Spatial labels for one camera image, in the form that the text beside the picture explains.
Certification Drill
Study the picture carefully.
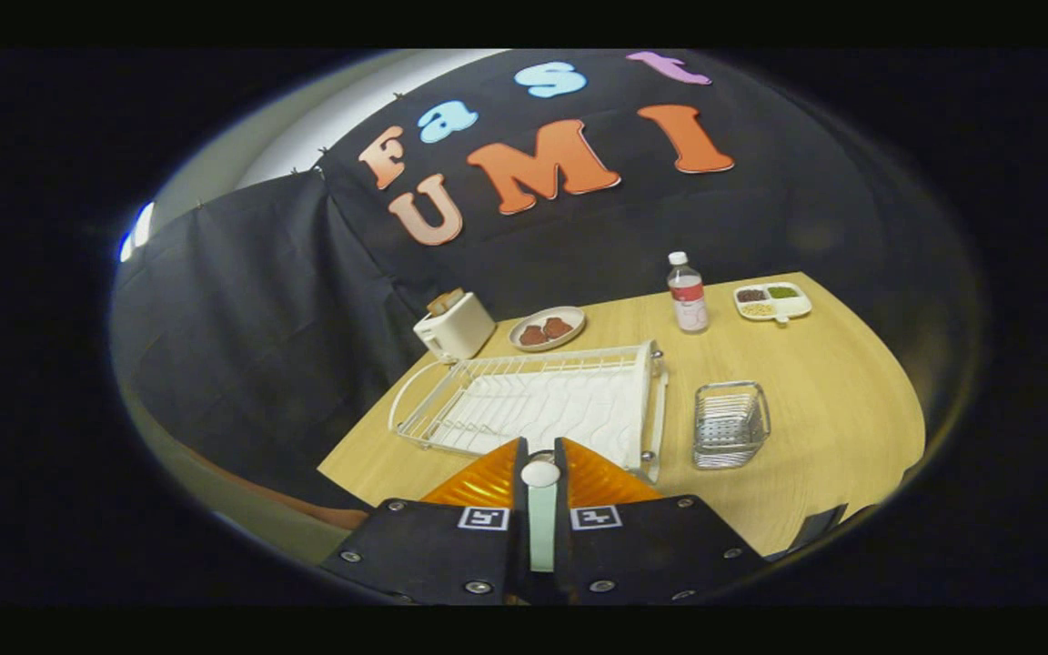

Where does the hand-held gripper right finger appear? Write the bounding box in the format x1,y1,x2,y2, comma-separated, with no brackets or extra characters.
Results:
553,437,766,606

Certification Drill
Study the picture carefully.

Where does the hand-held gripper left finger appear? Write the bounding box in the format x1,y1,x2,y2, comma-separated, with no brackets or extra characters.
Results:
319,437,529,606

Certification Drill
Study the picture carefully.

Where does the mint green plate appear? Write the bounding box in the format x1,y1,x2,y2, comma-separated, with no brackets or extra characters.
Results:
528,485,559,573

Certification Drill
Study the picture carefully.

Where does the silver wire basket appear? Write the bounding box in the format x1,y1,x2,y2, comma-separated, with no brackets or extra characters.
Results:
692,380,772,470

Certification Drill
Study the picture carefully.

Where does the white wire dish rack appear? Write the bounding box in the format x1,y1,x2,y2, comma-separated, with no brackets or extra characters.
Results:
388,339,670,483

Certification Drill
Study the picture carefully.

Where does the small plate with cookies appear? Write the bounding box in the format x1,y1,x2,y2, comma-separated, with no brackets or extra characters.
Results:
508,306,587,353

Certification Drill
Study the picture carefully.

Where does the black chair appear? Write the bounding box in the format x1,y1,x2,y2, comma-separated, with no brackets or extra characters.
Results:
786,502,850,553

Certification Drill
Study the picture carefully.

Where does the cream toaster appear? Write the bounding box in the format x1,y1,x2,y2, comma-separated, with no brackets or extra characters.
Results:
412,288,497,362

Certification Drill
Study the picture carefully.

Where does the clear plastic water bottle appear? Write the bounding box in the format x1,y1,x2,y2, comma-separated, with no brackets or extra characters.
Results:
667,251,710,334

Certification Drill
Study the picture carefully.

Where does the white divided snack tray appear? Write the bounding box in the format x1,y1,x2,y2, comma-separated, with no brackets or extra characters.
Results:
732,281,812,326

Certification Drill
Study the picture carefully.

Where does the bright strip light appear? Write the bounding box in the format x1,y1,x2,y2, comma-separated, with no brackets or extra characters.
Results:
118,201,156,264

